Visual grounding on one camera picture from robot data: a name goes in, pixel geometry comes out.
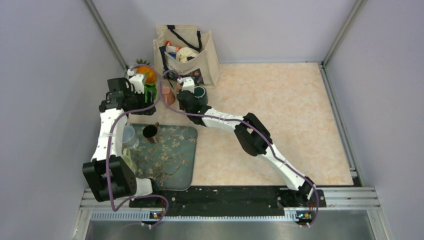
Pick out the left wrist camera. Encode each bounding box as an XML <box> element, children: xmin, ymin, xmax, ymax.
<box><xmin>126</xmin><ymin>69</ymin><xmax>146</xmax><ymax>94</ymax></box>

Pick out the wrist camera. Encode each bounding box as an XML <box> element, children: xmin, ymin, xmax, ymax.
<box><xmin>126</xmin><ymin>69</ymin><xmax>146</xmax><ymax>94</ymax></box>
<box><xmin>177</xmin><ymin>76</ymin><xmax>196</xmax><ymax>94</ymax></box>

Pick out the green toy lettuce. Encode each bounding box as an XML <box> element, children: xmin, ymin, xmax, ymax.
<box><xmin>144</xmin><ymin>83</ymin><xmax>157</xmax><ymax>103</ymax></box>

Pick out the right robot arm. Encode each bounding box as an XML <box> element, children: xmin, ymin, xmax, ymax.
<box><xmin>176</xmin><ymin>90</ymin><xmax>316</xmax><ymax>206</ymax></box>

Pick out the brown striped small mug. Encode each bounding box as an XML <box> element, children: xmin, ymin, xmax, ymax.
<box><xmin>142</xmin><ymin>122</ymin><xmax>160</xmax><ymax>144</ymax></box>

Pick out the orange toy pineapple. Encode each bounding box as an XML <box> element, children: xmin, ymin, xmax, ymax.
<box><xmin>135</xmin><ymin>59</ymin><xmax>157</xmax><ymax>84</ymax></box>

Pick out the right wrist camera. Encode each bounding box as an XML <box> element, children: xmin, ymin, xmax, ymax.
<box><xmin>177</xmin><ymin>76</ymin><xmax>196</xmax><ymax>94</ymax></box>

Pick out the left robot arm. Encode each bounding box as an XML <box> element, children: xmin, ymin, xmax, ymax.
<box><xmin>82</xmin><ymin>74</ymin><xmax>161</xmax><ymax>207</ymax></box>

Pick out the light green mug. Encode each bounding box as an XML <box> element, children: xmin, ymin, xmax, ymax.
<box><xmin>121</xmin><ymin>148</ymin><xmax>138</xmax><ymax>175</ymax></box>

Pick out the dark green mug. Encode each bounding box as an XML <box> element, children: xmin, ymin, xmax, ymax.
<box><xmin>194</xmin><ymin>85</ymin><xmax>209</xmax><ymax>106</ymax></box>

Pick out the blue grey textured mug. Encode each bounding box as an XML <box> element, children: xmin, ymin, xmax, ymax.
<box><xmin>122</xmin><ymin>125</ymin><xmax>140</xmax><ymax>149</ymax></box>

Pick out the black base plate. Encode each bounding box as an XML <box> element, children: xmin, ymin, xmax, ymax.
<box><xmin>129</xmin><ymin>186</ymin><xmax>327</xmax><ymax>217</ymax></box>

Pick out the canvas tote bag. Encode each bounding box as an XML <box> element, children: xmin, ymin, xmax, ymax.
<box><xmin>153</xmin><ymin>24</ymin><xmax>220</xmax><ymax>88</ymax></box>

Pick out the pink mug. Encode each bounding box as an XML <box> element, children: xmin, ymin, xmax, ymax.
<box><xmin>161</xmin><ymin>86</ymin><xmax>176</xmax><ymax>106</ymax></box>

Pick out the teal floral tray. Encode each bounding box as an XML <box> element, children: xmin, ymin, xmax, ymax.
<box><xmin>130</xmin><ymin>123</ymin><xmax>198</xmax><ymax>191</ymax></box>

